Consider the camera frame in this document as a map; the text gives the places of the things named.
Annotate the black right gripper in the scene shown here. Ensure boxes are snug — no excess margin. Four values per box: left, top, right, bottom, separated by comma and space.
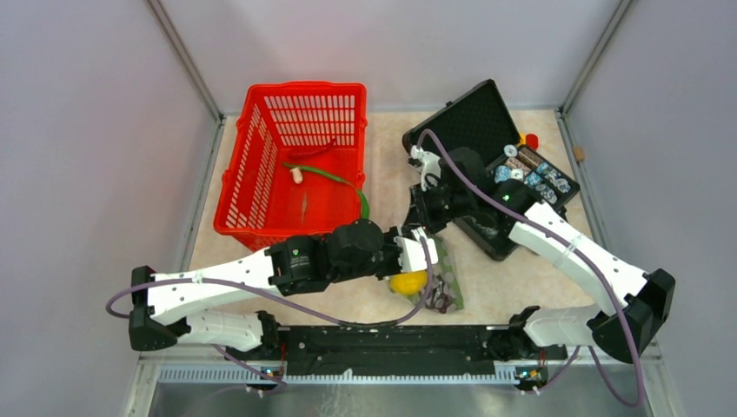
402, 179, 474, 236

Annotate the yellow toy fruit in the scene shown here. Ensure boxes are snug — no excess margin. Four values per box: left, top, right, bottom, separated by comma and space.
388, 271, 428, 296

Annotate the red grape bunch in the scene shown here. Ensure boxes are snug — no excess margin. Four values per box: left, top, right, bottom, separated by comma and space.
425, 275, 464, 314

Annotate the clear zip top bag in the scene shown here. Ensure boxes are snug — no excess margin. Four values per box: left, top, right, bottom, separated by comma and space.
387, 235, 464, 314

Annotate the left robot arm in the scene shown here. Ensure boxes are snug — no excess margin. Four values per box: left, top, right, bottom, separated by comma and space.
129, 219, 437, 359

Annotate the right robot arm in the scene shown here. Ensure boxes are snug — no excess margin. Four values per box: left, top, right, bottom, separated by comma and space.
509, 202, 675, 363

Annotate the open black foam case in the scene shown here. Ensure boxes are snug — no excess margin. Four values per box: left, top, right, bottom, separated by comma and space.
402, 79, 581, 261

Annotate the red round object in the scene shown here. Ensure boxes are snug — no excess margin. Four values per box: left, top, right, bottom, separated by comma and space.
521, 133, 539, 150

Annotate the white toy mushroom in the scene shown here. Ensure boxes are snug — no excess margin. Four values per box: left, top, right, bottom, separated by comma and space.
290, 167, 303, 184

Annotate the red chili pepper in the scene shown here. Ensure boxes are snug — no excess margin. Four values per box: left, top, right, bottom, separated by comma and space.
288, 136, 336, 161

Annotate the red plastic basket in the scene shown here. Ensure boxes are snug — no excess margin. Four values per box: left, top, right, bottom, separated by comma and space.
213, 81, 368, 251

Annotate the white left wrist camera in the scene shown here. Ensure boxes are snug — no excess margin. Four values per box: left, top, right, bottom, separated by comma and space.
394, 227, 439, 274

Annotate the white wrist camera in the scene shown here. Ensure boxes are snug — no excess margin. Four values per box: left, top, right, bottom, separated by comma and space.
408, 145, 442, 191
394, 227, 439, 274

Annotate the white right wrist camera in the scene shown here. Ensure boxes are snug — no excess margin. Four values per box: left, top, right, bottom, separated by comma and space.
408, 145, 442, 191

